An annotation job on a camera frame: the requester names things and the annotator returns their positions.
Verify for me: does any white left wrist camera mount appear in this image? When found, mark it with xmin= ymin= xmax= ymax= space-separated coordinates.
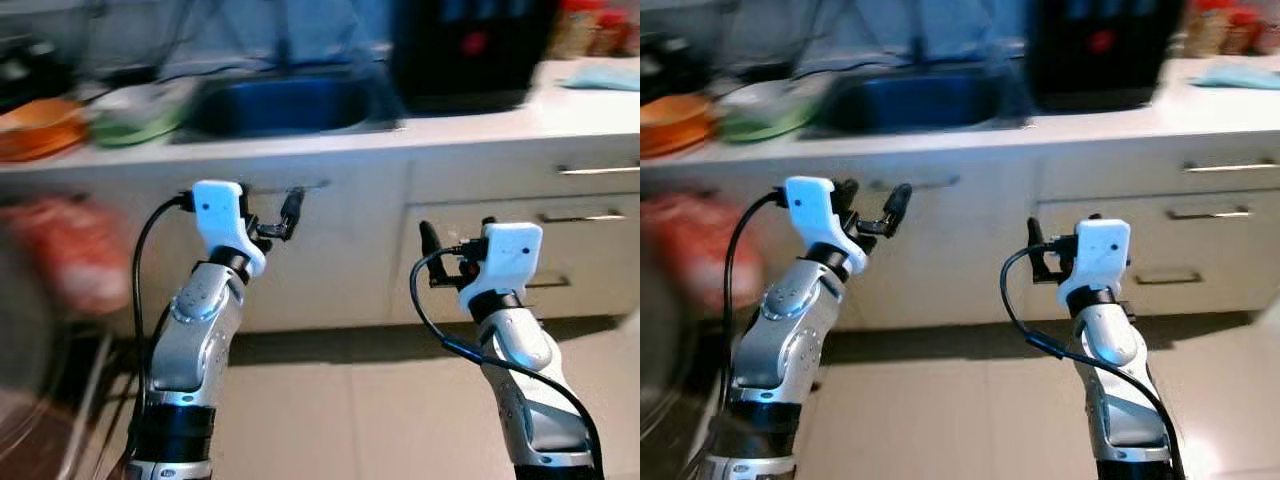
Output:
xmin=191 ymin=179 xmax=270 ymax=278
xmin=784 ymin=175 xmax=870 ymax=277

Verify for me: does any black countertop appliance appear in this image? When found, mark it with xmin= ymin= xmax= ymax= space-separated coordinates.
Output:
xmin=1025 ymin=0 xmax=1188 ymax=113
xmin=390 ymin=0 xmax=561 ymax=117

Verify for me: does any stainless steel sink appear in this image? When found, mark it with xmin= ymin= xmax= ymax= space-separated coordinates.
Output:
xmin=183 ymin=72 xmax=379 ymax=141
xmin=812 ymin=68 xmax=1013 ymax=136

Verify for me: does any red plastic bag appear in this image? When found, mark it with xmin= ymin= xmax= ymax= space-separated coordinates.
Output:
xmin=0 ymin=195 xmax=133 ymax=319
xmin=640 ymin=193 xmax=766 ymax=313

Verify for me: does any light blue cloth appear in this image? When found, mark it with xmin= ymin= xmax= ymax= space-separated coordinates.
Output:
xmin=560 ymin=65 xmax=641 ymax=93
xmin=1190 ymin=60 xmax=1280 ymax=91

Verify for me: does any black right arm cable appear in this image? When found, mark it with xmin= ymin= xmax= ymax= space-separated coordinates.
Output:
xmin=408 ymin=243 xmax=606 ymax=480
xmin=998 ymin=240 xmax=1186 ymax=480

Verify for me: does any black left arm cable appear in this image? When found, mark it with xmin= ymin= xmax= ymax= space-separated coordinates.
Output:
xmin=720 ymin=190 xmax=791 ymax=441
xmin=125 ymin=193 xmax=196 ymax=471

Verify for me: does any red lidded food jar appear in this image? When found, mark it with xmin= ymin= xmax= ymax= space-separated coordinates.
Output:
xmin=1228 ymin=5 xmax=1280 ymax=56
xmin=1185 ymin=0 xmax=1233 ymax=58
xmin=600 ymin=5 xmax=641 ymax=56
xmin=550 ymin=0 xmax=604 ymax=59

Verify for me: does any wire fan guard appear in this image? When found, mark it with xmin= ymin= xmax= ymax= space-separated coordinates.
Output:
xmin=0 ymin=255 xmax=116 ymax=480

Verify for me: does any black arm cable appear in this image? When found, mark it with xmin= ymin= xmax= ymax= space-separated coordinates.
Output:
xmin=125 ymin=193 xmax=196 ymax=471
xmin=998 ymin=240 xmax=1186 ymax=480
xmin=408 ymin=243 xmax=606 ymax=480
xmin=720 ymin=190 xmax=791 ymax=441

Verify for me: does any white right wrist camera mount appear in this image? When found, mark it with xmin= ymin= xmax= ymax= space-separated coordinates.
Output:
xmin=457 ymin=221 xmax=545 ymax=313
xmin=1056 ymin=217 xmax=1132 ymax=312

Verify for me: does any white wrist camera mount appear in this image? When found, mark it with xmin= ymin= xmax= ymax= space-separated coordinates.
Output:
xmin=191 ymin=179 xmax=270 ymax=278
xmin=1056 ymin=217 xmax=1132 ymax=312
xmin=457 ymin=221 xmax=545 ymax=313
xmin=784 ymin=175 xmax=870 ymax=277

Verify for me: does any orange plastic bowl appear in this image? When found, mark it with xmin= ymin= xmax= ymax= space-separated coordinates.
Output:
xmin=640 ymin=93 xmax=713 ymax=136
xmin=0 ymin=97 xmax=86 ymax=139

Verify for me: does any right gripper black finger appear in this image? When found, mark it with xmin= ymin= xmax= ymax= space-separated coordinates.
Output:
xmin=419 ymin=220 xmax=445 ymax=289
xmin=1027 ymin=217 xmax=1052 ymax=284

